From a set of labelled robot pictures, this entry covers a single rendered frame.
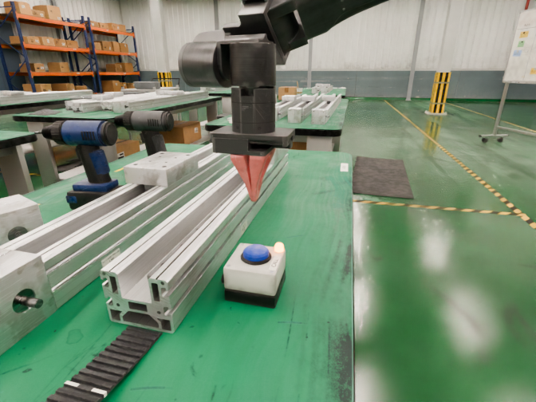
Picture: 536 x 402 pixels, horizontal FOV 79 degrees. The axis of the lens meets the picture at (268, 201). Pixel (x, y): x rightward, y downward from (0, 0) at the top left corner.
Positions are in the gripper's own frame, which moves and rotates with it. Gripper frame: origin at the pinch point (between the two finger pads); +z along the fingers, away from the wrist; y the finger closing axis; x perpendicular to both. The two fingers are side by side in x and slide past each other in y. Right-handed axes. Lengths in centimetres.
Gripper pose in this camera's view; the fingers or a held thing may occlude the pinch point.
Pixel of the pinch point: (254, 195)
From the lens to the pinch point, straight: 46.6
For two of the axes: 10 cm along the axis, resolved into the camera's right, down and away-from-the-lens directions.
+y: -9.7, -0.9, 2.2
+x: -2.4, 3.6, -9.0
